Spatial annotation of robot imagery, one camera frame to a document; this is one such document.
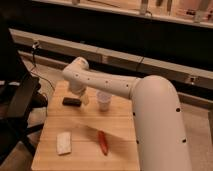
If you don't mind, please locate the black eraser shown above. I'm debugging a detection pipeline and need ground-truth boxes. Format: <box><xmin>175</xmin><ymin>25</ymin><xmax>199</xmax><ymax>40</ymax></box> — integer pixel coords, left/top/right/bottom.
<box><xmin>62</xmin><ymin>97</ymin><xmax>82</xmax><ymax>107</ymax></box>

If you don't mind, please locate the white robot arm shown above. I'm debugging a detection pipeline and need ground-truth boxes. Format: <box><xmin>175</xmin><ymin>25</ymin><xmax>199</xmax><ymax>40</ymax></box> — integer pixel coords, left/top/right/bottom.
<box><xmin>63</xmin><ymin>57</ymin><xmax>192</xmax><ymax>171</ymax></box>

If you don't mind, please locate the white sponge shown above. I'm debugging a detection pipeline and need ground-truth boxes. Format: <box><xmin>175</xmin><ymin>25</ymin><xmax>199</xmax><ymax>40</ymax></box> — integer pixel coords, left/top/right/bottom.
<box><xmin>56</xmin><ymin>132</ymin><xmax>71</xmax><ymax>155</ymax></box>

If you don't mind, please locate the white plastic cup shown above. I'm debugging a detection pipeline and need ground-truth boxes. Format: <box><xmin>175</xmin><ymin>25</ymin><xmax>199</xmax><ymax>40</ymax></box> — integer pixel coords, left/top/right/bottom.
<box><xmin>96</xmin><ymin>91</ymin><xmax>112</xmax><ymax>111</ymax></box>

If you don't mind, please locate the red chili pepper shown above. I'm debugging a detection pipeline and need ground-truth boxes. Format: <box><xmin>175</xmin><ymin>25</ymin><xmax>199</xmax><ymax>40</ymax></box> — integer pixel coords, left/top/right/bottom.
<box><xmin>98</xmin><ymin>131</ymin><xmax>108</xmax><ymax>156</ymax></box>

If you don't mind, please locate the black chair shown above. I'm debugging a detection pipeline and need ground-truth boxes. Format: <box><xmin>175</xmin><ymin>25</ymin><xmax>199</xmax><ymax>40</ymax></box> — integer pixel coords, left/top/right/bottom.
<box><xmin>0</xmin><ymin>13</ymin><xmax>48</xmax><ymax>165</ymax></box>

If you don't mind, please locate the black cable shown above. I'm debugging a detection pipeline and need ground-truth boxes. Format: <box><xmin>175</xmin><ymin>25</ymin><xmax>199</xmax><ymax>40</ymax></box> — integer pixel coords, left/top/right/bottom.
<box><xmin>21</xmin><ymin>41</ymin><xmax>57</xmax><ymax>92</ymax></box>

